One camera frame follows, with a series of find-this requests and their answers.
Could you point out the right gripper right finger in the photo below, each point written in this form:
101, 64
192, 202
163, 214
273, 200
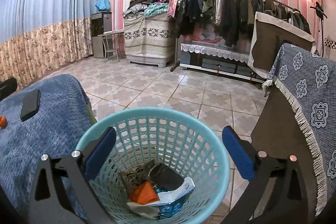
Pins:
287, 202

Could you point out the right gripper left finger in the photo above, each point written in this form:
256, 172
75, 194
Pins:
48, 199

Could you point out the orange peel piece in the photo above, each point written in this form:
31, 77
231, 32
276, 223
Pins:
3, 122

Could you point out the grey printed snack bag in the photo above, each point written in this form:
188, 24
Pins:
134, 177

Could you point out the black bag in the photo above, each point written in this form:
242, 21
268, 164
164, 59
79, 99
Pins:
165, 178

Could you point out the white patterned paper box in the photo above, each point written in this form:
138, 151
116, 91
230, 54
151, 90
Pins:
169, 197

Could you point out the blue plastic bag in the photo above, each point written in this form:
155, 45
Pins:
169, 210

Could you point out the black flat case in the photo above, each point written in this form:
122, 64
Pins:
31, 103

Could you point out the dark wooden sofa side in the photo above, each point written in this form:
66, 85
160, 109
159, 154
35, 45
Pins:
278, 134

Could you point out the blue knitted table cloth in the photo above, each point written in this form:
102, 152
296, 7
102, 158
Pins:
54, 130

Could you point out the floral blue curtain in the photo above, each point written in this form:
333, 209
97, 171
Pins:
38, 36

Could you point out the light blue laundry basket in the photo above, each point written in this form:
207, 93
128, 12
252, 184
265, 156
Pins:
181, 142

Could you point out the blue patterned sofa cover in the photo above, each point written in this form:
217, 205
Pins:
308, 83

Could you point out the water dispenser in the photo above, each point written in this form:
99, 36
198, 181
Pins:
100, 22

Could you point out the lace covered tv stand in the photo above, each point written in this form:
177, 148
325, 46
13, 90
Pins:
218, 60

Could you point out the blue covered potted plant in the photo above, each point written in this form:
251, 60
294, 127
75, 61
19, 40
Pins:
102, 5

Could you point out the brown cushion white trim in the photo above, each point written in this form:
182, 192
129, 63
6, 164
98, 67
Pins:
268, 35

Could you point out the clothes rack with garments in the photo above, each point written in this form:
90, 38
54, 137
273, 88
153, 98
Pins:
227, 23

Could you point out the pile of clothes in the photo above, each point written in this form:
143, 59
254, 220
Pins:
146, 8

